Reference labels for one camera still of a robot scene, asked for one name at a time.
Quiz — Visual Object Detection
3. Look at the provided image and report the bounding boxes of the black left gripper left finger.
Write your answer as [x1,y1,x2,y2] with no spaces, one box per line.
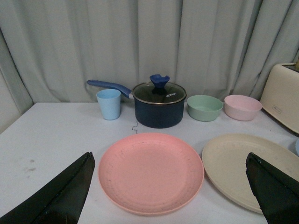
[0,152,95,224]

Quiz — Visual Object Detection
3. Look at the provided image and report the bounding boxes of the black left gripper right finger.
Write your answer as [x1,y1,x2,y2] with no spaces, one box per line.
[246,153,299,224]

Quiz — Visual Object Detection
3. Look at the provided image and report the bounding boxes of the pink plate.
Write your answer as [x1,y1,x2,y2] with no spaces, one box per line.
[98,133,205,216]

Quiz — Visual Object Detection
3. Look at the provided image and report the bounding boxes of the cream plate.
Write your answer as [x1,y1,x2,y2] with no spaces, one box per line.
[202,133,299,213]

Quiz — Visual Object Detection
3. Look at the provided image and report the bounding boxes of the pink bowl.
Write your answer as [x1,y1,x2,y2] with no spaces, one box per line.
[224,95,262,121]

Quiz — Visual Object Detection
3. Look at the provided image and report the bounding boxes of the cream toaster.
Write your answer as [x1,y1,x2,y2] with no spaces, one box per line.
[260,63,299,133]

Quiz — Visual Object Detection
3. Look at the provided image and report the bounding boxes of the light blue cup left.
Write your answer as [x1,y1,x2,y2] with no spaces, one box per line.
[96,89,121,120]

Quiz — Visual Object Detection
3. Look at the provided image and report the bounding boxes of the green bowl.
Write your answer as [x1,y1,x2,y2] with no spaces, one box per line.
[187,95,224,122]

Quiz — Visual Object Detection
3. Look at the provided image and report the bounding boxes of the dark blue saucepan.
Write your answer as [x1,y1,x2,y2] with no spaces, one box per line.
[87,80,185,129]

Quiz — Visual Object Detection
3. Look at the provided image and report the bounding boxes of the glass pot lid blue knob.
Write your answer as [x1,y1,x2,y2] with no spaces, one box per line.
[132,74,187,105]

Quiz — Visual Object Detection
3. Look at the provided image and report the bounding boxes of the grey curtain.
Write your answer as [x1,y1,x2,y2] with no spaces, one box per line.
[0,0,299,131]

